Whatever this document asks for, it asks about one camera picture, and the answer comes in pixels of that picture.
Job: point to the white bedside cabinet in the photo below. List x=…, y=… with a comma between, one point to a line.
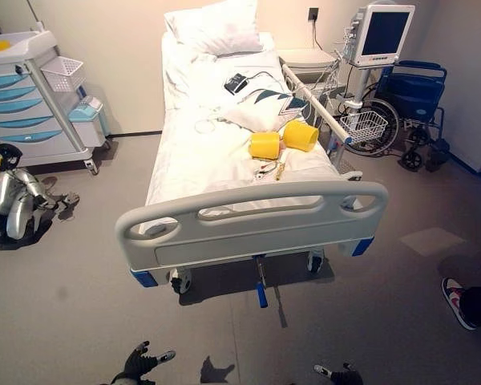
x=306, y=60

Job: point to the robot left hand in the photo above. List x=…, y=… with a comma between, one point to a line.
x=138, y=361

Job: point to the yellow container on cart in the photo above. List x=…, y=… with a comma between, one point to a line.
x=0, y=45

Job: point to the white bed side rail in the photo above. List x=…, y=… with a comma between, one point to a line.
x=320, y=108

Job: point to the silver humanoid robot on floor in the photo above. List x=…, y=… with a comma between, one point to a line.
x=12, y=200

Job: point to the yellow plastic cup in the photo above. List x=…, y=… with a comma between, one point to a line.
x=264, y=145
x=300, y=136

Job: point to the white sheeted bed mattress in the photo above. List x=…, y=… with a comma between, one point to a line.
x=208, y=160

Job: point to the grey bed caster wheel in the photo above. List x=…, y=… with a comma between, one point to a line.
x=315, y=261
x=182, y=282

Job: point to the coloured electrode leads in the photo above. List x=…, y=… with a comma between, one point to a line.
x=266, y=168

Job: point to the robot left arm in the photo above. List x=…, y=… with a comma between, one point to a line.
x=125, y=380

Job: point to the white patient monitor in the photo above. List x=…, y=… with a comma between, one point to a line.
x=385, y=34

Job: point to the coiled white tubing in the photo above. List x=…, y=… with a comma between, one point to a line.
x=202, y=127

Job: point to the black wall socket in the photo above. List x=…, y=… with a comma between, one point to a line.
x=313, y=13

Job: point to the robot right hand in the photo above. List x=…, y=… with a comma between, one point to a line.
x=346, y=377

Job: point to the person's shoe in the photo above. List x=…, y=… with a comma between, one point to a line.
x=455, y=298

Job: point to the white waste bin blue lid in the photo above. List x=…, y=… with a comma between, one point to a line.
x=88, y=122

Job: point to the white monitor stand pole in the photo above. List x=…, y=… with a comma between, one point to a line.
x=364, y=86

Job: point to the blue wheelchair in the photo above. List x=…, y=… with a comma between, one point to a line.
x=417, y=96

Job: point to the plain white pillow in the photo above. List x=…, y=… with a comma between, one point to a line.
x=216, y=26

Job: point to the white plastic side basket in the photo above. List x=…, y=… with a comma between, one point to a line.
x=63, y=74

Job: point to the white medical cart blue drawers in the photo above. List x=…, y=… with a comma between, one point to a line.
x=20, y=108

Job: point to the white pillow with teal pattern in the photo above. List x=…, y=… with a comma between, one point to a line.
x=264, y=110

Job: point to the black blood pressure cuff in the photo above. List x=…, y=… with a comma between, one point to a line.
x=234, y=83

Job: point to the grey hospital bed footboard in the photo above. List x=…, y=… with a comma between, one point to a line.
x=240, y=236

